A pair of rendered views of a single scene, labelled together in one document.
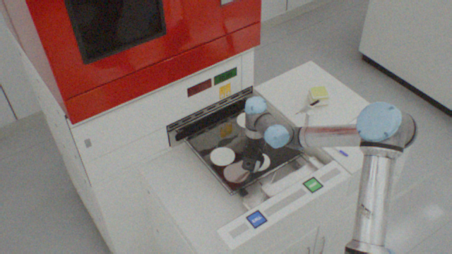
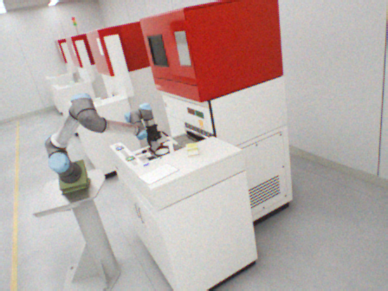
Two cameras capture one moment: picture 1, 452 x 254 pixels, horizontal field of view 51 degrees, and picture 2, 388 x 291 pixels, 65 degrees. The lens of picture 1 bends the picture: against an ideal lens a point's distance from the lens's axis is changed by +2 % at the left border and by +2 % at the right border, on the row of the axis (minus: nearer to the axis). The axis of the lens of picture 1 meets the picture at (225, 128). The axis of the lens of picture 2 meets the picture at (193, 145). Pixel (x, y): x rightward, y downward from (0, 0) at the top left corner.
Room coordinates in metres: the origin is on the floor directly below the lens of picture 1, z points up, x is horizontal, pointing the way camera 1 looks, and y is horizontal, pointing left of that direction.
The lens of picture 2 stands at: (1.76, -2.14, 1.77)
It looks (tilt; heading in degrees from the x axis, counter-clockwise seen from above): 23 degrees down; 98
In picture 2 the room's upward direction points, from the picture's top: 11 degrees counter-clockwise
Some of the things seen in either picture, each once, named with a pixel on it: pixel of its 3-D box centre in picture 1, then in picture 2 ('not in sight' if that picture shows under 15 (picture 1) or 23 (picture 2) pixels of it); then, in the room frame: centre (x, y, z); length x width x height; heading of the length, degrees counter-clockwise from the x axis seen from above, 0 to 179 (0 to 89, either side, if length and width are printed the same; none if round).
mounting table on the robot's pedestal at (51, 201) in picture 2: not in sight; (75, 195); (0.60, -0.35, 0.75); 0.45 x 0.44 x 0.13; 17
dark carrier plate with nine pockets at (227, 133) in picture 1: (242, 145); (175, 146); (1.33, -0.07, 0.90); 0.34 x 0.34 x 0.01; 33
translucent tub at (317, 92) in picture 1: (318, 97); (192, 150); (1.51, -0.41, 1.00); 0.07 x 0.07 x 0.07; 7
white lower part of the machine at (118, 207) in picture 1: (154, 159); (230, 167); (1.70, 0.40, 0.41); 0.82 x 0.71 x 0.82; 123
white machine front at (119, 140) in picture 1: (173, 112); (186, 117); (1.42, 0.21, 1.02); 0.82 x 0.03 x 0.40; 123
